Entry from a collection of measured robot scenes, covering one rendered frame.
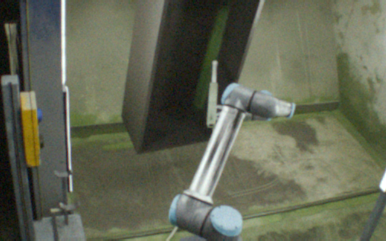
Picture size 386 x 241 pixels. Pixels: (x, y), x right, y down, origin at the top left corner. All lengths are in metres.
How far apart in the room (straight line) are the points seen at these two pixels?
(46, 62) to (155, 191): 1.69
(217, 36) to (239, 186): 1.15
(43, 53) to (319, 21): 3.21
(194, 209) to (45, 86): 0.88
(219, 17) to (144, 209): 1.38
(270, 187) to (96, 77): 1.61
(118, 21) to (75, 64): 0.50
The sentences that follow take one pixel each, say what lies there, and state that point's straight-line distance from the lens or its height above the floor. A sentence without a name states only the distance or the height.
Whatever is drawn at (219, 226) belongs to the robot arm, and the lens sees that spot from 2.30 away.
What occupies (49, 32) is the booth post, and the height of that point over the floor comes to 1.59.
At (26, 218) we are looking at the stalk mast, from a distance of 2.18.
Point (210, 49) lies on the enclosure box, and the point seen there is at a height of 1.04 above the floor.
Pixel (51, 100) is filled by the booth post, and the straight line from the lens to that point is 2.41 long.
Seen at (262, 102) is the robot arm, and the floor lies 1.30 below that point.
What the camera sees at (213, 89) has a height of 0.94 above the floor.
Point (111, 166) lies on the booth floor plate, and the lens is 3.89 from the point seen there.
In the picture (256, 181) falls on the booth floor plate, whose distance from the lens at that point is 3.93.
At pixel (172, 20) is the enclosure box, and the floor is 1.30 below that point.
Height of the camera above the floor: 2.53
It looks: 34 degrees down
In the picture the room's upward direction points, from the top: 8 degrees clockwise
